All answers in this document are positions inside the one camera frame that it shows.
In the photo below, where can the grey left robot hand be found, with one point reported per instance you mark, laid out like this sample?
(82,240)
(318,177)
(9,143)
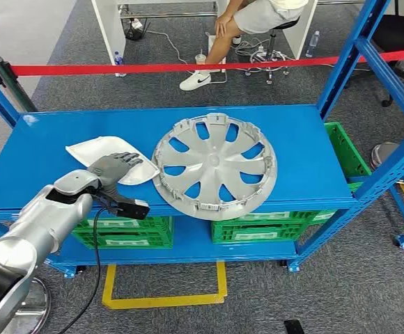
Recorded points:
(110,168)

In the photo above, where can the white curved plastic part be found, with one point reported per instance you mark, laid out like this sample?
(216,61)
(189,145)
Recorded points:
(94,150)

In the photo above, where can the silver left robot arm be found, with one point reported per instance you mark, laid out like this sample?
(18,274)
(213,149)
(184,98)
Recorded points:
(42,216)

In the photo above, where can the clear water bottle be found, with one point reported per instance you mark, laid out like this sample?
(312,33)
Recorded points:
(312,44)
(119,62)

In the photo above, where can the silver wheel hubcap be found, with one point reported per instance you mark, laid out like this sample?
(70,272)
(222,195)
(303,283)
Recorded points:
(215,161)

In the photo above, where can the drink cup with straw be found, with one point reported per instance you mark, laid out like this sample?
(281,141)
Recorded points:
(200,58)

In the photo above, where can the white power strip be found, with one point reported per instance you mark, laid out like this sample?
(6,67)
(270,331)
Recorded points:
(262,56)

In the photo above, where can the person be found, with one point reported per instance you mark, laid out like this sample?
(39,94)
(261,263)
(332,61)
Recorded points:
(257,16)

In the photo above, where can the black stool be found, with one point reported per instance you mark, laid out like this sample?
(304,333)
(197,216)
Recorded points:
(271,41)

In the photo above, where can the black office chair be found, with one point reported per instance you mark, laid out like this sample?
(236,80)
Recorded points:
(397,32)

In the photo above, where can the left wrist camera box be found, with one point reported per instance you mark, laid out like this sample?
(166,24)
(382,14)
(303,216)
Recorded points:
(129,208)

